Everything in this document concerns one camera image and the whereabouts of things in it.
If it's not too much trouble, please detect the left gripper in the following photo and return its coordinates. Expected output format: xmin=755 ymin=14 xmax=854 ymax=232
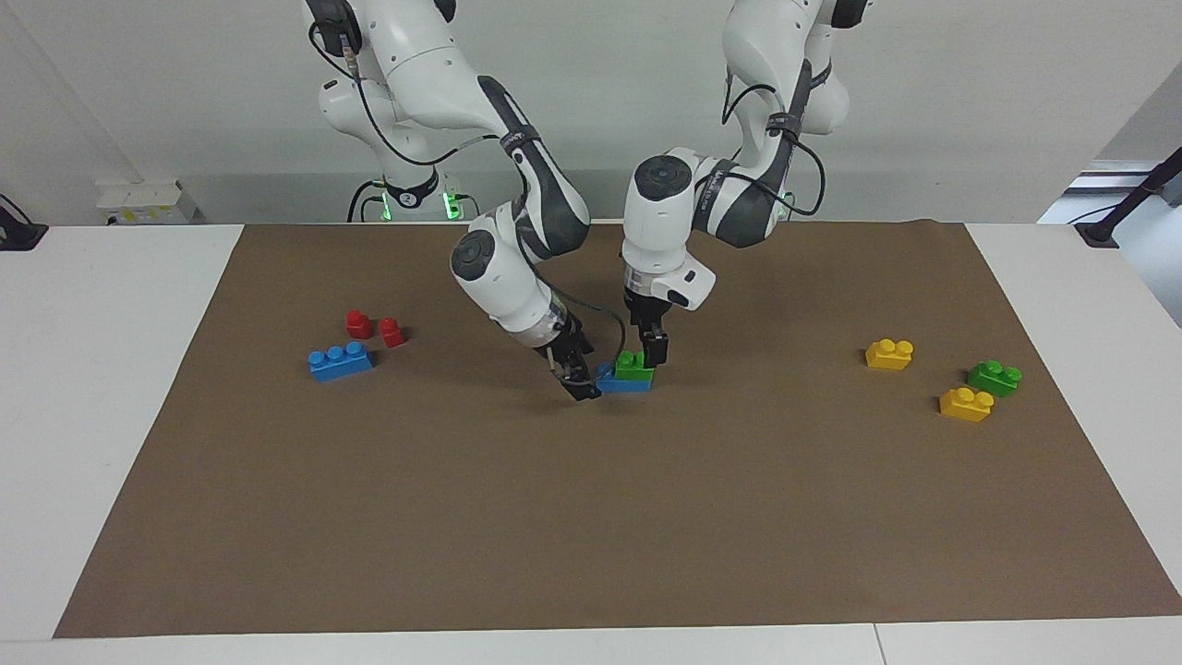
xmin=625 ymin=287 xmax=670 ymax=371

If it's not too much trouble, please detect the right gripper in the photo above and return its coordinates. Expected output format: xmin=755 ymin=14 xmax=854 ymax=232
xmin=538 ymin=310 xmax=603 ymax=403

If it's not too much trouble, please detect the blue three-stud block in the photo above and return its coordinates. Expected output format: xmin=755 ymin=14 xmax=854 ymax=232
xmin=308 ymin=341 xmax=376 ymax=382

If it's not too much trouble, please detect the yellow two-stud block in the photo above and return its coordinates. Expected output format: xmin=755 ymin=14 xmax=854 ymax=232
xmin=938 ymin=386 xmax=996 ymax=425
xmin=864 ymin=338 xmax=916 ymax=372

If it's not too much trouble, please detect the white box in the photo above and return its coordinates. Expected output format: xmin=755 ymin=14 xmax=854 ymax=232
xmin=96 ymin=179 xmax=200 ymax=226

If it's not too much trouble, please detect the black stand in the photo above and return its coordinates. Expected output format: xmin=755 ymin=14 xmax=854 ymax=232
xmin=0 ymin=196 xmax=49 ymax=253
xmin=1074 ymin=146 xmax=1182 ymax=249

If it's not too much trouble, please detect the black cable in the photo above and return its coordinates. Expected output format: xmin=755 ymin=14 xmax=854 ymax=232
xmin=308 ymin=18 xmax=518 ymax=170
xmin=720 ymin=81 xmax=826 ymax=219
xmin=346 ymin=179 xmax=381 ymax=224
xmin=530 ymin=263 xmax=631 ymax=369

